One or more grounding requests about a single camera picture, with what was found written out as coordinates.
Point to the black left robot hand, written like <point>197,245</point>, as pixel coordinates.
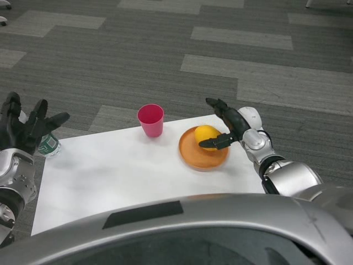
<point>19,131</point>

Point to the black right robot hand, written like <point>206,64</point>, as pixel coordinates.
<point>237,121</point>

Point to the yellow lemon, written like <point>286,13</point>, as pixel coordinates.
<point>205,133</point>

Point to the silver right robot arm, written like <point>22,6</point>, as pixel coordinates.
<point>289,176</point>

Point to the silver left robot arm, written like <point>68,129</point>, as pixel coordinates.
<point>16,174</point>

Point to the orange round plate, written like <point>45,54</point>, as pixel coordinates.
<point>198,158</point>

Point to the clear bottle with green label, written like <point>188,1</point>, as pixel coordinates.
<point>49,147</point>

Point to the pink plastic cup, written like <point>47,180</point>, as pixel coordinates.
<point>151,121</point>

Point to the silver robot chest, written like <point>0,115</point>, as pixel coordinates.
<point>220,220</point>

